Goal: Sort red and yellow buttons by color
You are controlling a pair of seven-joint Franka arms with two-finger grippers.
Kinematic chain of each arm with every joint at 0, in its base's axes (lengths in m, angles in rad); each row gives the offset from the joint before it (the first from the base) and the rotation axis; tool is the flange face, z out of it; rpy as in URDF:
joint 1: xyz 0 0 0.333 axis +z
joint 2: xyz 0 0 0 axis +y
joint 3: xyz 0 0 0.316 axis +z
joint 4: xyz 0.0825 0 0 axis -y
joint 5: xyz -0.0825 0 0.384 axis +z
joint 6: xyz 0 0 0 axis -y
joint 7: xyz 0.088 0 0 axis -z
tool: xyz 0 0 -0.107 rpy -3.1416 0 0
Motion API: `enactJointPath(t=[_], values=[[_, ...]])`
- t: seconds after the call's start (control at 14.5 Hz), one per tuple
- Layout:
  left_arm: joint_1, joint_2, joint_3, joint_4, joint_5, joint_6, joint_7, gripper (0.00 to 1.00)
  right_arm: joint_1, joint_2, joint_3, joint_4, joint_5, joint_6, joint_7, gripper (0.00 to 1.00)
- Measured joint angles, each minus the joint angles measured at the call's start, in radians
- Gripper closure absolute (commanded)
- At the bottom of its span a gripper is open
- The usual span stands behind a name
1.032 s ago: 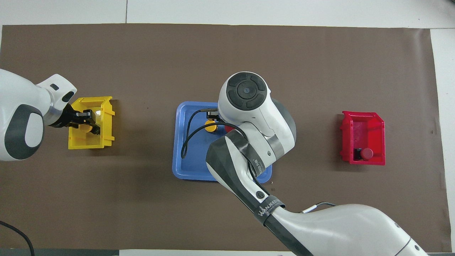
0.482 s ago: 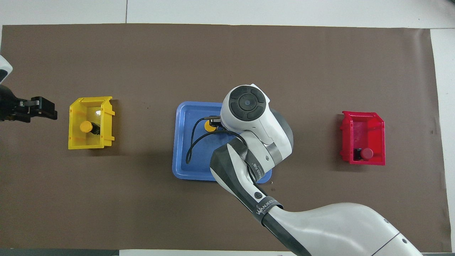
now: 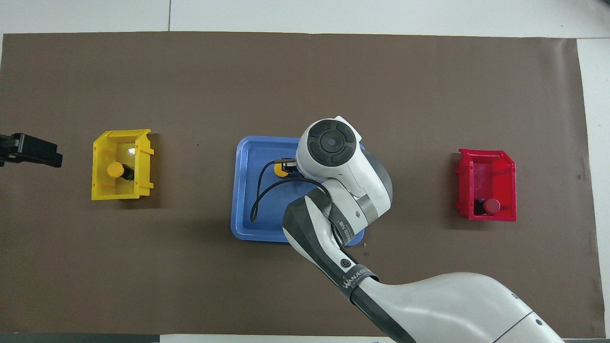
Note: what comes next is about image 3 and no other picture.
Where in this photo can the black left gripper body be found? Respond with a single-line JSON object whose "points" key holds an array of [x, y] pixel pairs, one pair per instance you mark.
{"points": [[5, 150]]}

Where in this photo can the yellow push button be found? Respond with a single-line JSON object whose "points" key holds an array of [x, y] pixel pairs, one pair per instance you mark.
{"points": [[114, 170], [280, 173]]}

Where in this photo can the red push button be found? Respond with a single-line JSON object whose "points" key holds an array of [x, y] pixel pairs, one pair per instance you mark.
{"points": [[492, 206]]}

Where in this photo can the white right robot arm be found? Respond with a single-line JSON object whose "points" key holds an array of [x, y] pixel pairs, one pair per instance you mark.
{"points": [[333, 143]]}

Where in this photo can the blue plastic tray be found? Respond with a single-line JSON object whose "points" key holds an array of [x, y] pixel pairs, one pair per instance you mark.
{"points": [[243, 166]]}

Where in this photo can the yellow plastic bin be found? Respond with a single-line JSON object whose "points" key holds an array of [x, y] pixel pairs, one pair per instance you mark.
{"points": [[102, 188]]}

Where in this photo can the brown table mat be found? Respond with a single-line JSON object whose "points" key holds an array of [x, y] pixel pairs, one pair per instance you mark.
{"points": [[305, 85]]}

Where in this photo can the red plastic bin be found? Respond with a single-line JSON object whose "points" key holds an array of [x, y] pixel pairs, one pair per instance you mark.
{"points": [[505, 186]]}

